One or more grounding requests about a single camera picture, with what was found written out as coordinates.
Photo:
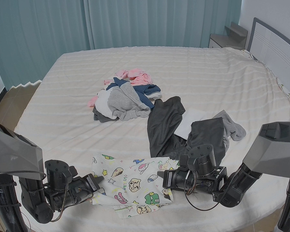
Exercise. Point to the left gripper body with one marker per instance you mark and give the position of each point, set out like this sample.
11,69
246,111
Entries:
79,188

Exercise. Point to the grey bedside table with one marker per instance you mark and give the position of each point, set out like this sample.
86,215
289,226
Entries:
227,39

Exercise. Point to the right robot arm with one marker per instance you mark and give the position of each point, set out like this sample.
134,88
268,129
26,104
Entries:
263,148

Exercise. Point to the black garment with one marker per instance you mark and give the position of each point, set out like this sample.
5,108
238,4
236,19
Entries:
162,119

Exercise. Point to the bed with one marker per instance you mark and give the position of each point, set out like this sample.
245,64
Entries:
87,64

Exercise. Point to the pile of clothes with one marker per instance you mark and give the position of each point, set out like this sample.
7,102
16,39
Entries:
120,100

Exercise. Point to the grey garment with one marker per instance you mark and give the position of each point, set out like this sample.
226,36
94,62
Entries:
234,127

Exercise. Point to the white garment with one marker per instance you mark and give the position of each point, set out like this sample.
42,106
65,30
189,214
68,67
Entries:
191,122

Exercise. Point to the white printed pyjama top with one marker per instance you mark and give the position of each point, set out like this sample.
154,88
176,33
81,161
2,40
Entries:
135,182

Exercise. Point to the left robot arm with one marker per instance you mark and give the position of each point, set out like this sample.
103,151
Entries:
19,153

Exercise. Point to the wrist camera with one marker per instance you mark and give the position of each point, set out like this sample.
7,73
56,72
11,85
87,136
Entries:
183,161
73,171

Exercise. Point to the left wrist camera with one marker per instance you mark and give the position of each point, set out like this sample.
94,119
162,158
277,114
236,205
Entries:
73,171

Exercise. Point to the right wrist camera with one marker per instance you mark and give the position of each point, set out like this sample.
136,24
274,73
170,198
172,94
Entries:
183,161

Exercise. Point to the blue-green curtain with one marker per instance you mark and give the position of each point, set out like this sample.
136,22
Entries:
38,28
159,13

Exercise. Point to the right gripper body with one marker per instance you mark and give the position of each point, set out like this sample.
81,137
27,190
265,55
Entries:
178,179

